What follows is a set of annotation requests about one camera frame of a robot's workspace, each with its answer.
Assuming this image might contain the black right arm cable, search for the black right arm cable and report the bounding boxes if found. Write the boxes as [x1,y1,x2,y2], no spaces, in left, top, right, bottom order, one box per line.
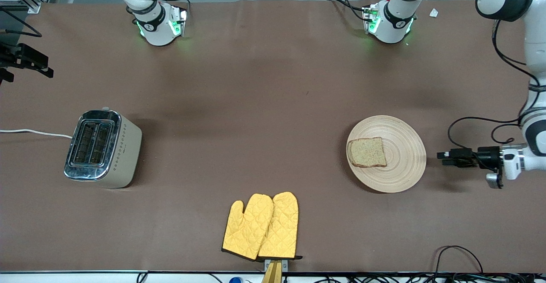
[0,5,43,38]

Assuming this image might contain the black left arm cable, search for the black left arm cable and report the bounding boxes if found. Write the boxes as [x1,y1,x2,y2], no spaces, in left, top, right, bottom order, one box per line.
[447,18,546,164]

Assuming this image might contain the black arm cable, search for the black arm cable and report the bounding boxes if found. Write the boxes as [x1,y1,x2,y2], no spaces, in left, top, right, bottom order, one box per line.
[447,18,546,164]
[0,5,43,38]

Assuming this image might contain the white toaster power cord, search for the white toaster power cord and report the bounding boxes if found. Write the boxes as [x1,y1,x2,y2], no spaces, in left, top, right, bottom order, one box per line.
[0,128,73,140]

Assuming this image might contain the looped black table cable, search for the looped black table cable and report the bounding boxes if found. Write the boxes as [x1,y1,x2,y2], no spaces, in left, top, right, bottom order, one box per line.
[434,245,484,275]

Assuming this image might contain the round wooden plate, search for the round wooden plate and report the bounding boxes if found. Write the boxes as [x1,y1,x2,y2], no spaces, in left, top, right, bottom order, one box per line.
[346,115,427,193]

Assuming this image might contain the brown toast slice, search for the brown toast slice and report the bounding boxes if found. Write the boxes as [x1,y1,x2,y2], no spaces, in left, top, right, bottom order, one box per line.
[347,137,388,168]

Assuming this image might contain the black cable bundle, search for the black cable bundle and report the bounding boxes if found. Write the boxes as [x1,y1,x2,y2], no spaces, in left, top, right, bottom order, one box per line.
[314,272,546,283]

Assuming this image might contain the black left base cable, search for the black left base cable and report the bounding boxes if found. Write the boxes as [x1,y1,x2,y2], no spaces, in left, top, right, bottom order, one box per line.
[327,0,368,22]

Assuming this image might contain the yellow quilted oven mitt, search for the yellow quilted oven mitt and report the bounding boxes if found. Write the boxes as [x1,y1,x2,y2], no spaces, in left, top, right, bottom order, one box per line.
[258,192,303,260]
[222,194,274,261]

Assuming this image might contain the cream and chrome toaster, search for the cream and chrome toaster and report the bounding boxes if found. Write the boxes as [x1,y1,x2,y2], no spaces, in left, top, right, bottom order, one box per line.
[64,107,142,189]

